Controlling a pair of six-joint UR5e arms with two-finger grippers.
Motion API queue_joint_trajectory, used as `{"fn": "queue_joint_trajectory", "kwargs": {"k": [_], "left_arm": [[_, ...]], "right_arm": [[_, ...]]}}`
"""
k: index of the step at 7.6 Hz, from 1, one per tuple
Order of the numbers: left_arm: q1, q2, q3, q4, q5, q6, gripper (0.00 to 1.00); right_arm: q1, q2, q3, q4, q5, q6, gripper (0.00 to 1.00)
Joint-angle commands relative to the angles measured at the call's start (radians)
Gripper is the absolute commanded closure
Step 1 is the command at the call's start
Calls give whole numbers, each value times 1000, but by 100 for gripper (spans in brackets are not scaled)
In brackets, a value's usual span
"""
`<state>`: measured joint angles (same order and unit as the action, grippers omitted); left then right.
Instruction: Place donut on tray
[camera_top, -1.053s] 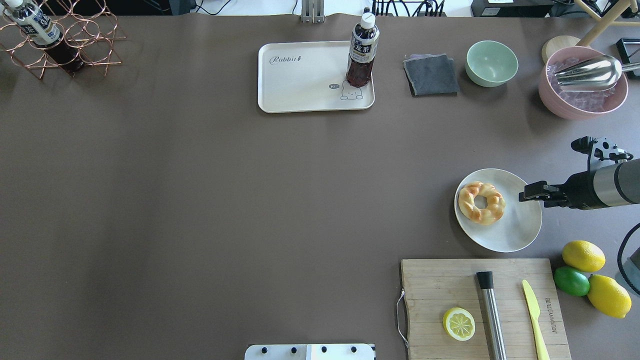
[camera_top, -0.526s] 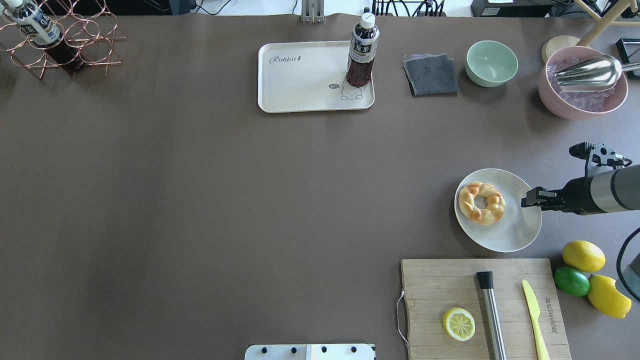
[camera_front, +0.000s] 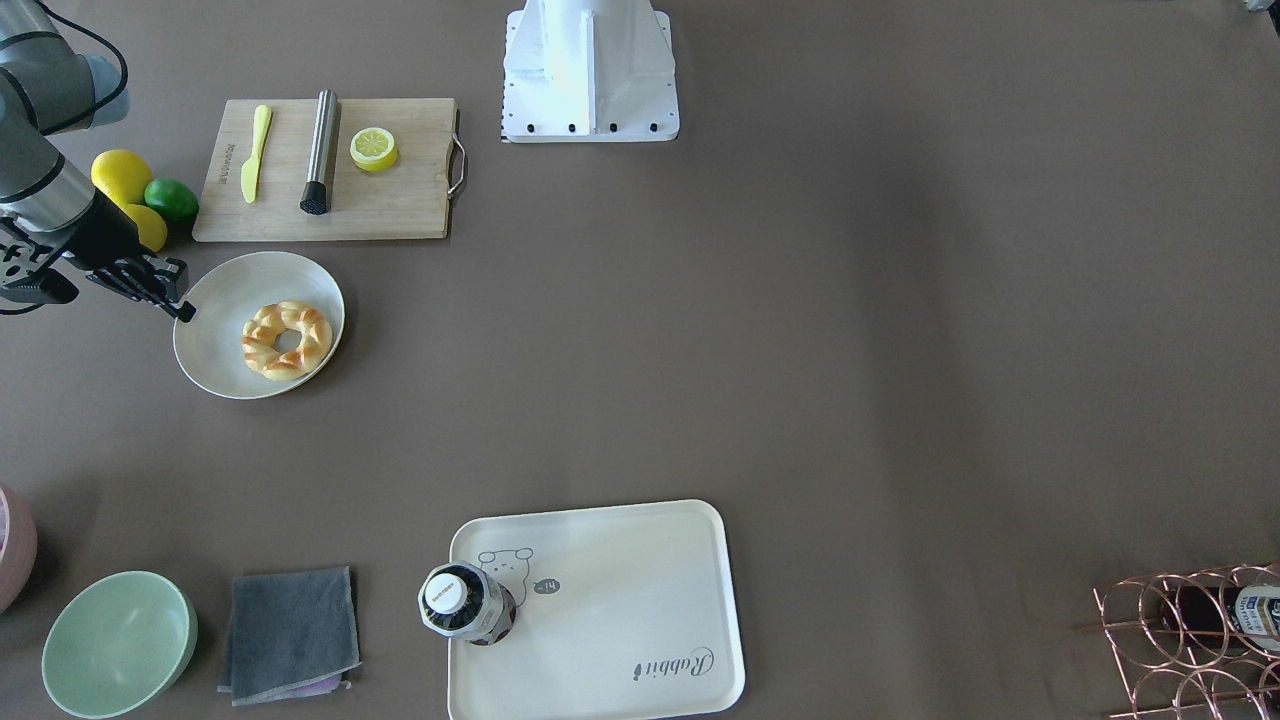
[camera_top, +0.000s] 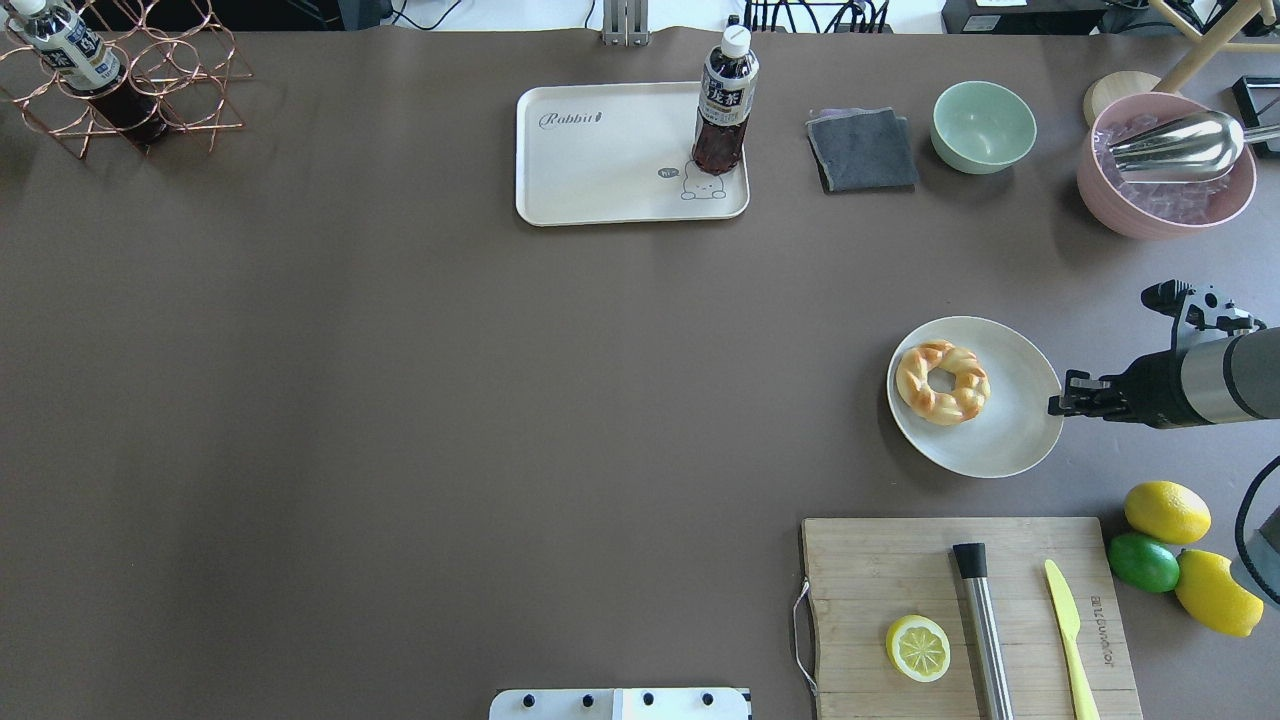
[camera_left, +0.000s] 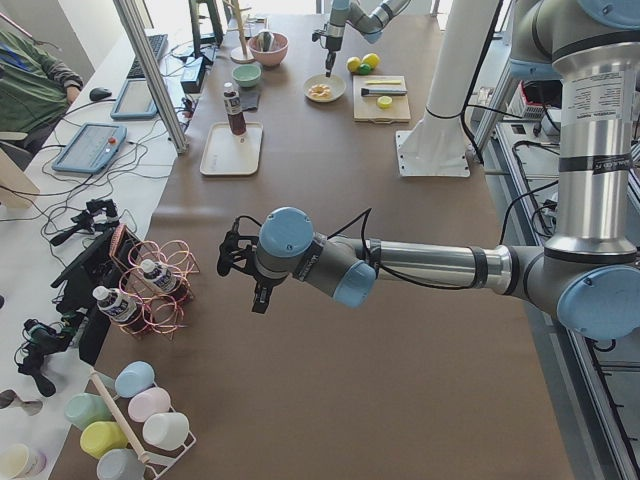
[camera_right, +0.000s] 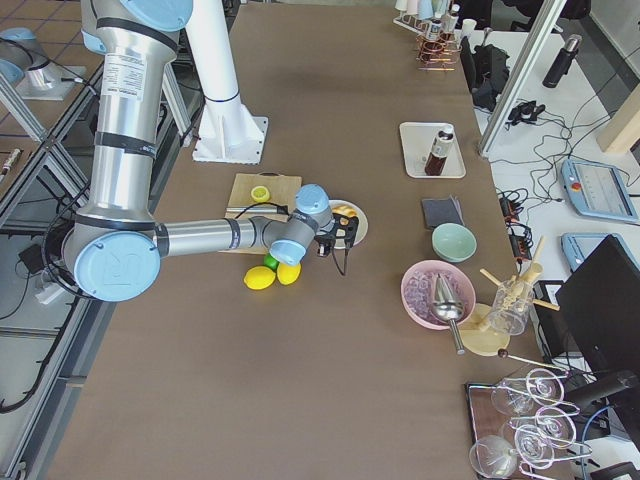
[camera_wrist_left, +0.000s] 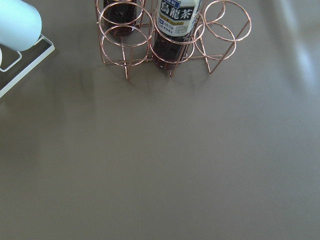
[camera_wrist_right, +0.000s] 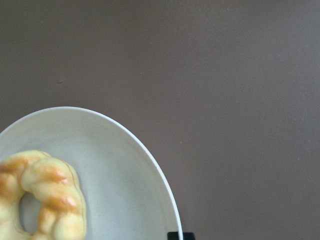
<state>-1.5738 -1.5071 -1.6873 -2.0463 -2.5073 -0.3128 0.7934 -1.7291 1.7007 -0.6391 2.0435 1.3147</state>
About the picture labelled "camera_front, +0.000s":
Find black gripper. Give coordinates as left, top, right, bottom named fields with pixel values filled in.
left=86, top=252, right=197, bottom=323

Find braided glazed donut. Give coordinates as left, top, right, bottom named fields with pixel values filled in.
left=241, top=300, right=334, bottom=380

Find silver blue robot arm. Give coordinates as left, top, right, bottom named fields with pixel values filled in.
left=1, top=1, right=151, bottom=281

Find cream rabbit tray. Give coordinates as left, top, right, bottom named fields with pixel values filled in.
left=447, top=498, right=746, bottom=719

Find green lime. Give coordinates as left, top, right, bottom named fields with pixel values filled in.
left=143, top=177, right=200, bottom=225

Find yellow plastic knife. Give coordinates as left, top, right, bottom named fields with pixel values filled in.
left=239, top=104, right=274, bottom=204

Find wooden cutting board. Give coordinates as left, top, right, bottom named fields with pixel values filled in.
left=192, top=97, right=458, bottom=243

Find half lemon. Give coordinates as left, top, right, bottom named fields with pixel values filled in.
left=348, top=127, right=399, bottom=173

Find pink bowl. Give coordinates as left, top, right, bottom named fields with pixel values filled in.
left=1, top=484, right=38, bottom=612

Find mint green bowl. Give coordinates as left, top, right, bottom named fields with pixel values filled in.
left=41, top=570, right=198, bottom=719

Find grey folded cloth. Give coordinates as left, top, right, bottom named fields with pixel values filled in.
left=218, top=566, right=361, bottom=706

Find dark drink bottle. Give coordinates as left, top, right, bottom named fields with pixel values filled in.
left=417, top=561, right=517, bottom=646

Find bottle in rack upper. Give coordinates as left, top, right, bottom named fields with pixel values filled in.
left=1162, top=584, right=1279, bottom=655

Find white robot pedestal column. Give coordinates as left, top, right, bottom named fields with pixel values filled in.
left=500, top=1, right=681, bottom=143

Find copper wire bottle rack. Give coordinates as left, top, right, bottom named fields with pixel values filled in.
left=1092, top=562, right=1277, bottom=719

